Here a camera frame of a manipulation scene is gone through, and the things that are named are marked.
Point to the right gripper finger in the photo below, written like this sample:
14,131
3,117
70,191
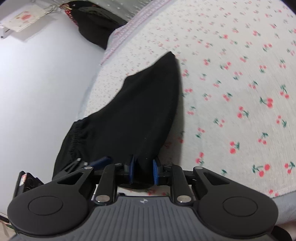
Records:
157,169
129,165

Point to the cherry print bed sheet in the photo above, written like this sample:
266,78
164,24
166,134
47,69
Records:
237,63

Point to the black pants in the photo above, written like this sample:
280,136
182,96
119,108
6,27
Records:
131,127

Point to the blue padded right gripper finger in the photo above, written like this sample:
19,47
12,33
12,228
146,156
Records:
102,162

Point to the pink striped blanket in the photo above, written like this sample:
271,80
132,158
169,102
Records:
122,33

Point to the grey patterned curtain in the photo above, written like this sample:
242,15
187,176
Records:
125,9

